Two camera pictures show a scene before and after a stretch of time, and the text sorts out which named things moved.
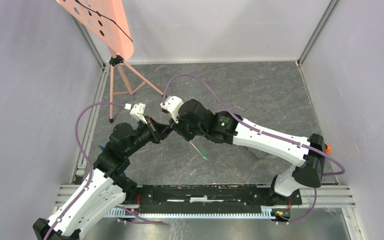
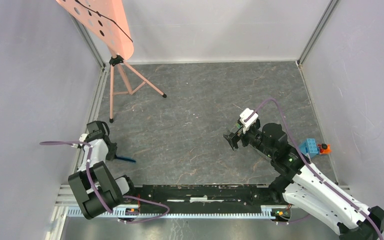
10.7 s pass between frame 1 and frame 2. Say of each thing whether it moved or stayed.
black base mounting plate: stayed
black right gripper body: moved
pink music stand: stayed
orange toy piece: stayed
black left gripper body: moved
